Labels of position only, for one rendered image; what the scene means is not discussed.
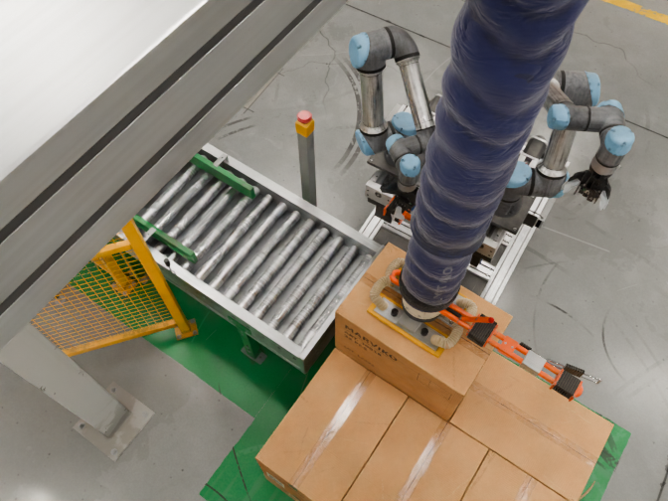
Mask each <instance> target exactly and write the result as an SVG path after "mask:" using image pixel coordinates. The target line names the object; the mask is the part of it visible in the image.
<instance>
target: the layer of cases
mask: <svg viewBox="0 0 668 501"><path fill-rule="evenodd" d="M549 387H550V385H548V384H546V383H545V382H543V381H541V380H540V379H538V378H536V377H535V376H533V375H531V374H530V373H528V372H526V371H525V370H523V369H522V368H520V367H518V366H517V365H515V364H513V363H512V362H510V361H508V360H507V359H505V358H503V357H502V356H500V355H499V354H497V353H495V352H494V351H492V352H491V354H490V356H489V357H488V359H487V361H486V362H485V364H484V365H483V367H482V369H481V370H480V372H479V374H478V375H477V377H476V378H475V380H474V382H473V383H472V385H471V387H470V388H469V390H468V391H467V393H466V395H465V396H464V398H463V399H462V401H461V402H460V404H459V405H458V407H457V408H456V410H455V411H454V413H453V414H452V416H451V418H450V419H449V421H446V420H445V419H443V418H442V417H440V416H438V415H437V414H435V413H434V412H432V411H431V410H429V409H428V408H426V407H425V406H423V405H422V404H420V403H419V402H417V401H416V400H414V399H413V398H411V397H410V396H409V395H407V394H406V393H404V392H403V391H401V390H400V389H398V388H397V387H395V386H394V385H392V384H391V383H389V382H388V381H386V380H385V379H383V378H382V377H380V376H379V375H377V374H376V373H374V372H373V371H371V370H370V369H368V368H367V367H365V366H364V365H362V364H361V363H360V362H358V361H357V360H355V359H354V358H352V357H351V356H349V355H348V354H346V353H345V352H343V351H342V350H340V349H339V348H337V347H336V348H334V350H333V351H332V352H331V354H330V355H329V357H328V358H327V359H326V361H325V362H324V363H323V365H322V366H321V368H320V369H319V370H318V372H317V373H316V375H315V376H314V377H313V379H312V380H311V381H310V383H309V384H308V386H307V387H306V388H305V390H304V391H303V392H302V394H301V395H300V397H299V398H298V399H297V401H296V402H295V403H294V405H293V406H292V408H291V409H290V410H289V412H288V413H287V414H286V416H285V417H284V419H283V420H282V421H281V423H280V424H279V426H278V427H277V428H276V430H275V431H274V432H273V434H272V435H271V437H270V438H269V439H268V441H267V442H266V443H265V445H264V446H263V448H262V449H261V450H260V452H259V453H258V454H257V456H256V457H255V459H256V461H257V463H258V464H259V466H260V468H261V470H262V471H263V473H264V474H265V475H266V476H267V477H269V478H270V479H271V480H273V481H274V482H275V483H277V484H278V485H279V486H281V487H282V488H283V489H285V490H286V491H287V492H289V493H290V494H291V495H293V496H294V497H295V498H296V499H298V500H299V501H579V500H580V498H581V495H582V493H583V491H584V489H585V486H586V484H587V482H588V479H589V477H590V475H591V473H592V471H593V469H594V467H595V465H596V462H597V460H598V458H599V456H600V454H601V452H602V450H603V448H604V446H605V443H606V441H607V439H608V437H609V435H610V433H611V431H612V429H613V426H614V424H613V423H611V422H609V421H608V420H606V419H604V418H603V417H601V416H599V415H597V414H596V413H594V412H592V411H591V410H589V409H587V408H586V407H584V406H582V405H581V404H579V403H577V402H576V401H574V400H571V401H570V402H569V399H567V398H566V397H564V396H562V395H561V394H559V393H558V392H556V391H555V390H553V389H551V390H550V389H549Z"/></svg>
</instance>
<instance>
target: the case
mask: <svg viewBox="0 0 668 501"><path fill-rule="evenodd" d="M406 254H407V253H406V252H405V251H403V250H401V249H399V248H398V247H396V246H394V245H393V244H391V243H387V244H386V246H385V247H384V248H383V250H382V251H381V252H380V254H379V255H378V256H377V258H376V259H375V260H374V261H373V263H372V264H371V265H370V267H369V268H368V269H367V271H366V272H365V273H364V274H363V276H362V277H361V278H360V280H359V281H358V282H357V284H356V285H355V286H354V288H353V289H352V290H351V291H350V293H349V294H348V295H347V297H346V298H345V299H344V301H343V302H342V303H341V304H340V306H339V307H338V308H337V310H336V311H335V346H336V347H337V348H339V349H340V350H342V351H343V352H345V353H346V354H348V355H349V356H351V357H352V358H354V359H355V360H357V361H358V362H360V363H361V364H362V365H364V366H365V367H367V368H368V369H370V370H371V371H373V372H374V373H376V374H377V375H379V376H380V377H382V378H383V379H385V380H386V381H388V382H389V383H391V384H392V385H394V386H395V387H397V388H398V389H400V390H401V391H403V392H404V393H406V394H407V395H409V396H410V397H411V398H413V399H414V400H416V401H417V402H419V403H420V404H422V405H423V406H425V407H426V408H428V409H429V410H431V411H432V412H434V413H435V414H437V415H438V416H440V417H441V418H443V419H445V420H446V421H449V419H450V418H451V416H452V414H453V413H454V411H455V410H456V408H457V407H458V405H459V404H460V402H461V401H462V399H463V398H464V396H465V395H466V393H467V391H468V390H469V388H470V387H471V385H472V383H473V382H474V380H475V378H476V377H477V375H478V374H479V372H480V370H481V369H482V367H483V365H484V364H485V362H486V361H487V359H488V357H489V356H490V354H491V352H492V351H493V349H494V347H493V346H491V345H490V344H488V343H487V345H486V346H485V347H480V346H479V345H477V344H475V343H474V342H472V341H471V340H469V339H468V338H466V337H467V336H466V335H465V334H466V333H467V331H468V330H466V329H464V328H463V332H462V335H461V337H460V339H459V341H457V343H456V345H454V347H451V348H450V349H445V350H444V351H443V353H442V354H441V356H440V357H439V358H438V359H437V358H435V357H434V356H432V355H431V354H429V353H428V352H427V351H426V350H424V349H423V348H421V347H420V346H418V345H417V344H415V343H414V342H412V341H411V340H409V339H408V338H406V337H405V336H403V335H402V334H400V333H399V332H397V331H396V330H394V329H393V328H391V327H389V326H388V325H386V324H385V323H383V322H382V321H380V320H379V319H377V318H376V317H374V316H373V315H371V314H370V313H368V312H367V309H368V308H369V306H370V305H371V304H372V303H373V301H371V298H370V291H371V289H372V287H373V285H374V284H375V282H376V281H378V279H380V278H381V277H383V276H386V275H385V273H386V270H387V267H388V266H389V264H390V263H391V262H392V261H393V260H394V259H396V258H398V257H400V258H403V259H405V258H406ZM459 292H460V293H462V294H463V295H465V296H467V297H468V298H470V299H471V300H473V301H475V304H476V305H477V313H476V315H475V316H477V315H478V314H479V313H480V314H481V313H482V314H484V315H486V316H487V317H493V318H494V320H495V322H497V325H499V326H498V327H497V329H496V330H497V331H498V332H500V333H501V334H503V333H504V331H505V330H506V328H507V327H508V325H509V323H510V322H511V320H512V318H513V316H512V315H510V314H508V313H507V312H505V311H503V310H502V309H500V308H498V307H497V306H495V305H493V304H492V303H490V302H488V301H487V300H485V299H483V298H482V297H480V296H478V295H477V294H475V293H473V292H472V291H470V290H468V289H467V288H465V287H463V286H462V285H460V290H459ZM381 293H383V294H385V295H386V296H388V297H389V298H391V299H392V300H394V301H395V302H397V303H398V304H399V305H402V296H401V295H400V294H399V293H397V292H396V291H394V290H393V289H391V288H389V287H388V286H385V287H384V288H383V290H382V291H381ZM427 323H429V324H430V325H432V326H433V327H435V328H436V329H438V330H439V331H441V332H442V333H444V334H446V335H447V336H450V334H451V331H452V330H453V328H452V327H450V326H449V325H447V324H446V323H444V322H443V321H441V320H440V319H438V318H437V319H435V320H433V321H431V322H427Z"/></svg>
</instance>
